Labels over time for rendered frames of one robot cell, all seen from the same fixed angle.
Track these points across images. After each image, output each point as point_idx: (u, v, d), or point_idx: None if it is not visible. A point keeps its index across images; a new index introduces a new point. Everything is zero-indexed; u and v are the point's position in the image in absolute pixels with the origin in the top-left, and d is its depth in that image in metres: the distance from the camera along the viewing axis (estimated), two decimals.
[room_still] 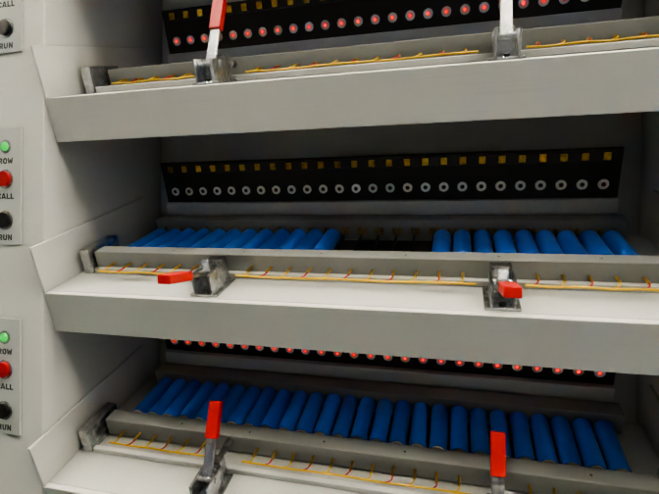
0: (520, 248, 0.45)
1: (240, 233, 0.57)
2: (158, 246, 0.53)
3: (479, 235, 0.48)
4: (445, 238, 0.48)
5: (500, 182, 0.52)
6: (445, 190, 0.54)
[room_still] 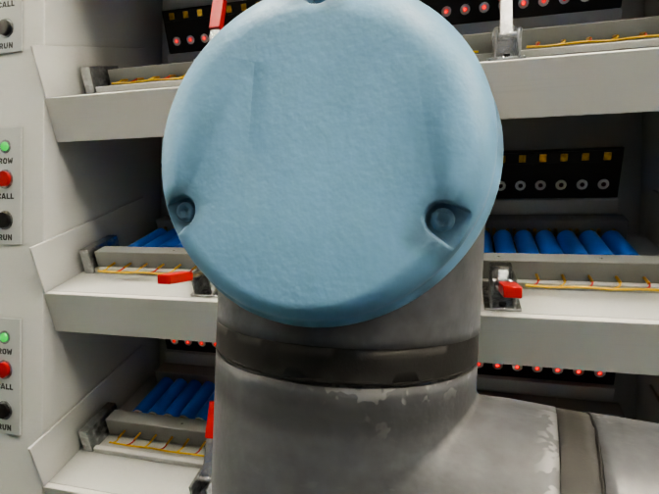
0: (520, 248, 0.45)
1: None
2: (158, 246, 0.53)
3: None
4: None
5: (500, 182, 0.52)
6: None
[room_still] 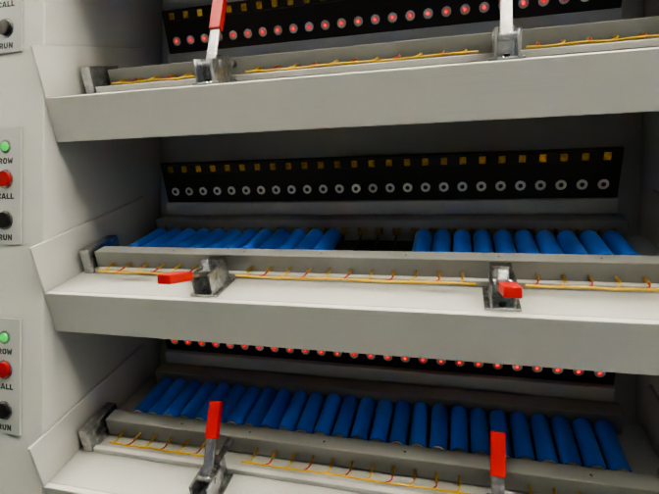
0: (520, 248, 0.45)
1: (240, 233, 0.57)
2: (158, 246, 0.53)
3: (479, 235, 0.48)
4: (445, 238, 0.48)
5: (500, 182, 0.52)
6: (445, 190, 0.54)
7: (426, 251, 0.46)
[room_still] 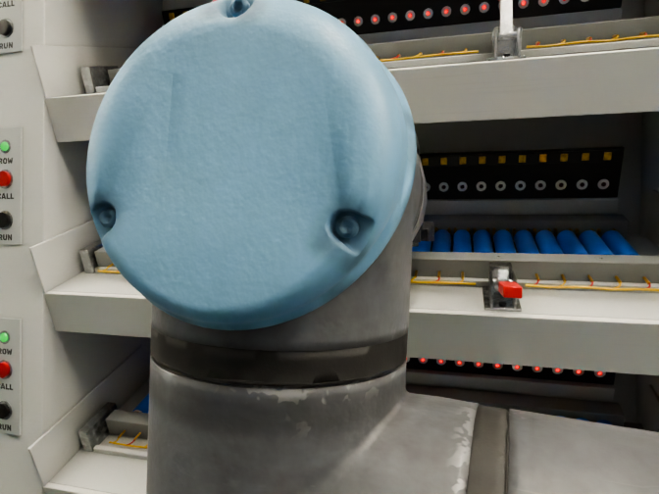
0: (520, 248, 0.45)
1: None
2: None
3: (479, 235, 0.48)
4: (445, 238, 0.48)
5: (500, 182, 0.52)
6: (445, 190, 0.54)
7: (426, 251, 0.46)
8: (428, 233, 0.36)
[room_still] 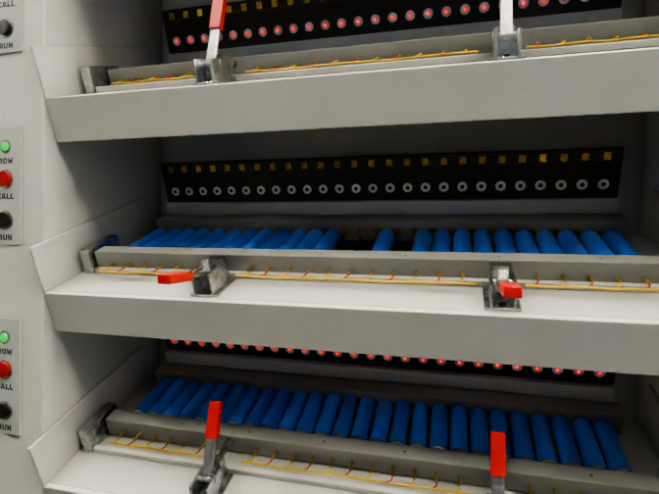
0: (520, 248, 0.45)
1: (240, 233, 0.57)
2: (158, 246, 0.53)
3: (479, 235, 0.48)
4: (445, 238, 0.48)
5: (500, 182, 0.52)
6: (445, 190, 0.54)
7: (426, 251, 0.46)
8: None
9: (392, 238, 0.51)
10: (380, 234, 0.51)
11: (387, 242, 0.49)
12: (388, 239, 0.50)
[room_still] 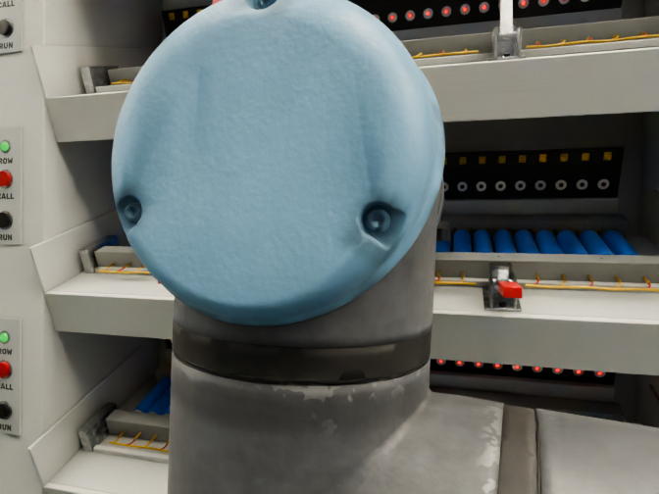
0: (520, 248, 0.45)
1: None
2: None
3: (479, 235, 0.48)
4: None
5: (500, 182, 0.52)
6: (445, 190, 0.54)
7: None
8: (441, 232, 0.36)
9: None
10: None
11: None
12: None
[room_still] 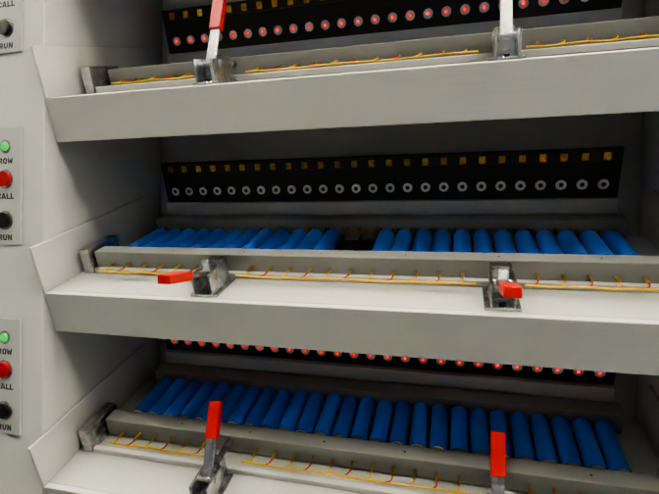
0: (520, 248, 0.45)
1: (240, 233, 0.57)
2: (158, 246, 0.53)
3: (479, 235, 0.48)
4: (445, 238, 0.48)
5: (500, 182, 0.52)
6: (445, 190, 0.54)
7: (426, 251, 0.46)
8: None
9: (392, 238, 0.51)
10: (380, 234, 0.51)
11: (387, 242, 0.49)
12: (388, 239, 0.50)
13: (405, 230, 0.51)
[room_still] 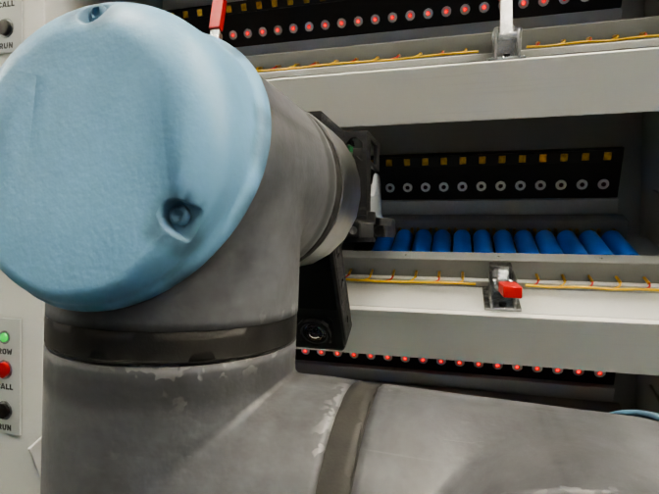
0: (520, 248, 0.45)
1: None
2: None
3: (479, 235, 0.48)
4: (445, 238, 0.48)
5: (500, 182, 0.52)
6: (445, 190, 0.54)
7: (426, 251, 0.46)
8: (383, 229, 0.37)
9: (392, 238, 0.51)
10: None
11: (387, 242, 0.49)
12: (388, 239, 0.50)
13: (405, 230, 0.51)
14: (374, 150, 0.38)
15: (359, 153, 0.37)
